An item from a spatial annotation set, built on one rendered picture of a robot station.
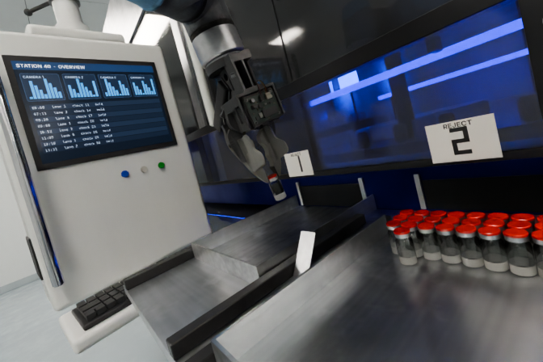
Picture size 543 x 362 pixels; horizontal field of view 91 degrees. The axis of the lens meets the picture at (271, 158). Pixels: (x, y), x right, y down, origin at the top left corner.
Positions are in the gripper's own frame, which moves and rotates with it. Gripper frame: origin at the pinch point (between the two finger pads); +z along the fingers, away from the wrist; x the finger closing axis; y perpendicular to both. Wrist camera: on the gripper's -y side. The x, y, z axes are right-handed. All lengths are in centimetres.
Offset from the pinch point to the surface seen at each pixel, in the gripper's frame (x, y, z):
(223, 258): -12.7, -5.0, 10.6
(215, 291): -16.9, -0.9, 12.8
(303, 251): -4.2, 8.2, 11.6
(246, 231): -1.7, -21.9, 15.2
